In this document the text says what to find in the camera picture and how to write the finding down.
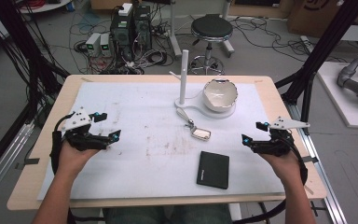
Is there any cardboard box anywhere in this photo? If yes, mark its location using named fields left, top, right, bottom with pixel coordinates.
left=286, top=0, right=358, bottom=39

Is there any black computer tower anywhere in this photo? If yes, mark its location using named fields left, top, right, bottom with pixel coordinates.
left=109, top=12, right=136, bottom=62
left=133, top=4, right=153, bottom=51

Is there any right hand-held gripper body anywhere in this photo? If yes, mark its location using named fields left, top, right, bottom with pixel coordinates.
left=251, top=116, right=310, bottom=158

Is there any white foam mat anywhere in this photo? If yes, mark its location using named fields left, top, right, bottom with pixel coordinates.
left=36, top=81, right=286, bottom=201

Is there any person's left hand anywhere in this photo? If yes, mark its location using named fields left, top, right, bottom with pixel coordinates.
left=57, top=140, right=103, bottom=182

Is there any grey power supply unit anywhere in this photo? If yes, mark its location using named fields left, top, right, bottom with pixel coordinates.
left=85, top=32, right=103, bottom=58
left=99, top=33, right=114, bottom=58

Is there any tangle of floor cables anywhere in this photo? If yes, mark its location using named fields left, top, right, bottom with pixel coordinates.
left=68, top=6, right=349, bottom=76

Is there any person's right hand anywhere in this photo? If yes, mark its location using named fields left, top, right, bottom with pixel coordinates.
left=256, top=148, right=304, bottom=185

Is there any white board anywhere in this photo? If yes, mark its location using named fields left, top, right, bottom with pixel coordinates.
left=316, top=61, right=358, bottom=131

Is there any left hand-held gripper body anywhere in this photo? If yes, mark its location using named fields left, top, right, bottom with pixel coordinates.
left=61, top=106, right=111, bottom=152

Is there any white chipped bowl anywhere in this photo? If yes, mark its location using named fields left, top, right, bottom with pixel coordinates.
left=202, top=78, right=240, bottom=114

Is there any black frame post with cables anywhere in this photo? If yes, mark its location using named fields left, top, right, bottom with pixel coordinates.
left=0, top=0, right=71, bottom=127

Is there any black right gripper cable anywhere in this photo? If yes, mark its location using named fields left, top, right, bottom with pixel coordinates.
left=232, top=133, right=310, bottom=224

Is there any white stand with post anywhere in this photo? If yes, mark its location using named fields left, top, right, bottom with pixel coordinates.
left=168, top=49, right=237, bottom=120

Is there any white desk leg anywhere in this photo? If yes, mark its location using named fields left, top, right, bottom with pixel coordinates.
left=219, top=0, right=236, bottom=59
left=167, top=0, right=183, bottom=59

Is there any aluminium rail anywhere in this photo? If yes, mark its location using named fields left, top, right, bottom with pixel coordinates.
left=283, top=102, right=350, bottom=224
left=0, top=121, right=35, bottom=208

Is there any black wallet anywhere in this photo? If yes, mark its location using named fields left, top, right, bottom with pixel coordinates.
left=196, top=150, right=231, bottom=190

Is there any black round stool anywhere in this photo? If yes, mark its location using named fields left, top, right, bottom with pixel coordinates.
left=187, top=13, right=235, bottom=76

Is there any silver keychain with tag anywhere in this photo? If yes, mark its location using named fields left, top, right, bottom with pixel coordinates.
left=175, top=106, right=213, bottom=142

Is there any white box on tower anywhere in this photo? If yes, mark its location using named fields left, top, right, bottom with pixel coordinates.
left=117, top=2, right=134, bottom=18

